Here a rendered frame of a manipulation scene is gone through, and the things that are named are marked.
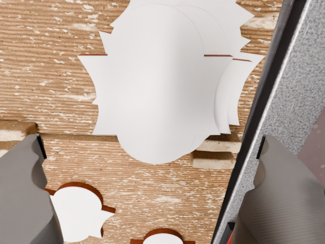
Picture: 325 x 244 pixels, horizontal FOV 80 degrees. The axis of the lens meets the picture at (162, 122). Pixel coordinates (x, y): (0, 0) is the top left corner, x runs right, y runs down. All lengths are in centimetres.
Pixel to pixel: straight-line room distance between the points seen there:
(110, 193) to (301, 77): 33
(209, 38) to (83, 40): 14
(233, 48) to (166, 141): 10
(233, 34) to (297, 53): 13
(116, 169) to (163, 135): 14
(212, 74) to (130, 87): 7
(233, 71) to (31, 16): 21
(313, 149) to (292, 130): 148
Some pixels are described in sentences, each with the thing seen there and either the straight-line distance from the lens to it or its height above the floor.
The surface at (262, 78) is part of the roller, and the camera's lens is 29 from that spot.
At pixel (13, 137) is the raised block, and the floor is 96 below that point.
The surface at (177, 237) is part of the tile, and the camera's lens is 42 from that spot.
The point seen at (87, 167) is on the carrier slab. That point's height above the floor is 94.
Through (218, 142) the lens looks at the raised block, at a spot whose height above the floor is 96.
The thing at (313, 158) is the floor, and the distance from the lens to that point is 188.
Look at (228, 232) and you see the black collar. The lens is 46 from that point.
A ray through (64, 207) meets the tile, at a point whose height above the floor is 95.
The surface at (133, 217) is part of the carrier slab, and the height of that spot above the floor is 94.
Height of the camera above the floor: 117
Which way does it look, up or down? 62 degrees down
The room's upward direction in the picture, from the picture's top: 179 degrees clockwise
